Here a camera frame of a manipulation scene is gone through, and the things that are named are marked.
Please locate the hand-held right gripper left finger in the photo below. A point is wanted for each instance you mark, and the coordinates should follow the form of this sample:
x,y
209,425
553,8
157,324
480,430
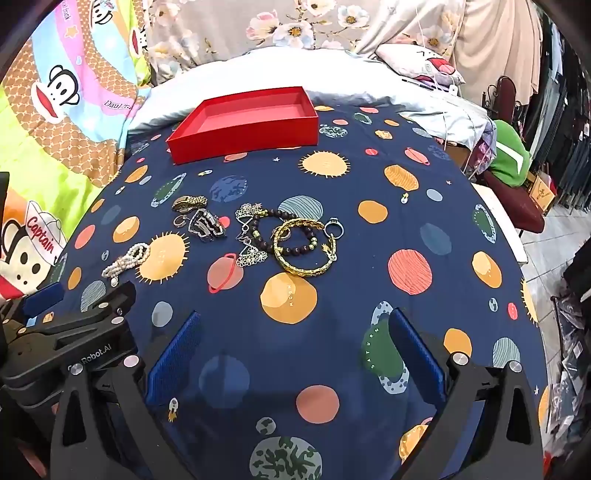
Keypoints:
x,y
173,360

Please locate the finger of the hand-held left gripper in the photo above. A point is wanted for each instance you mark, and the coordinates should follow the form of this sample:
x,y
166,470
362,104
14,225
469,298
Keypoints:
x,y
113,302
44,297

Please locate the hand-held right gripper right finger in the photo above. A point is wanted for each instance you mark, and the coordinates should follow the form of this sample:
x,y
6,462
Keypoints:
x,y
415,355

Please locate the red cardboard box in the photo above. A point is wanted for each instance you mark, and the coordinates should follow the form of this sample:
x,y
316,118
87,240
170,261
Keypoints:
x,y
240,138

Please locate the navy planet print blanket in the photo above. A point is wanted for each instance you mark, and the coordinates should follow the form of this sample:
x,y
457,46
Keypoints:
x,y
346,277

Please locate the plastic-wrapped clothes pile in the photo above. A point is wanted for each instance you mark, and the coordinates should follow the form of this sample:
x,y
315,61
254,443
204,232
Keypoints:
x,y
570,369

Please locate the monkey cartoon print blanket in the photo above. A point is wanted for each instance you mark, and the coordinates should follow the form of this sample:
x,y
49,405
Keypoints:
x,y
69,138

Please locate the cream wooden board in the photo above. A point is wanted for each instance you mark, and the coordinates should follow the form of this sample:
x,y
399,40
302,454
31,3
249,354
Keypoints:
x,y
503,217

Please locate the dark metal chair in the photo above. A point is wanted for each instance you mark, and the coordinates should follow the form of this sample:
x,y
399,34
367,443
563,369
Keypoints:
x,y
517,203

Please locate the small cardboard box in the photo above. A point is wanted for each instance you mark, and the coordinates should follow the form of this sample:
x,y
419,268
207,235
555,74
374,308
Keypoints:
x,y
542,191

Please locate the purple patterned cloth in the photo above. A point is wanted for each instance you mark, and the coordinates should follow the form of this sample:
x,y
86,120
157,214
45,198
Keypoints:
x,y
484,145

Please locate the green cloth on chair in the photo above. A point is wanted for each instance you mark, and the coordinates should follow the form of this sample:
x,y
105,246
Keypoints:
x,y
505,152

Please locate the hanging clothes rack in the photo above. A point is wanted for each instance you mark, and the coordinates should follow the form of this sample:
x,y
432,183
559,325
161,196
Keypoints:
x,y
568,115

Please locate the light blue duvet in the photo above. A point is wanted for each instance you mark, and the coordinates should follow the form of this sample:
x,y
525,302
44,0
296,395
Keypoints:
x,y
277,64

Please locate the grey floral cloth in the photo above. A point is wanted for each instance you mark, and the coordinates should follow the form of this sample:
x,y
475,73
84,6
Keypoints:
x,y
221,27

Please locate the white pillow with red print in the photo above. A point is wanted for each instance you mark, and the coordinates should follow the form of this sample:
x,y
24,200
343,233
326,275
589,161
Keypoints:
x,y
406,60

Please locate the beige hanging curtain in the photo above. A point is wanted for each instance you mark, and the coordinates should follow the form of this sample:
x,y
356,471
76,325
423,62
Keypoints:
x,y
498,41

